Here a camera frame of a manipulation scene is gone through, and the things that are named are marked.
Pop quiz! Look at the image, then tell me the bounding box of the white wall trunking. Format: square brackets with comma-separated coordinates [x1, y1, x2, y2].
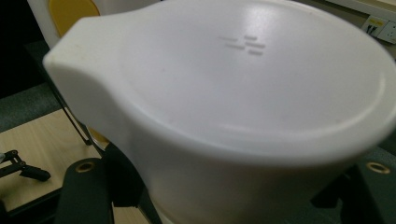
[323, 0, 396, 22]

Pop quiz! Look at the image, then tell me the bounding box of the black curtain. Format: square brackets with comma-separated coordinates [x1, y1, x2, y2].
[0, 0, 48, 101]

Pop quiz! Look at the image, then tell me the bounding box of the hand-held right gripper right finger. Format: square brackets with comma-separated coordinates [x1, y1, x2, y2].
[311, 146, 396, 224]

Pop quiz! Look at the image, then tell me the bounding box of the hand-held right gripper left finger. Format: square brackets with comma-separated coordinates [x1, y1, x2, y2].
[54, 141, 163, 224]

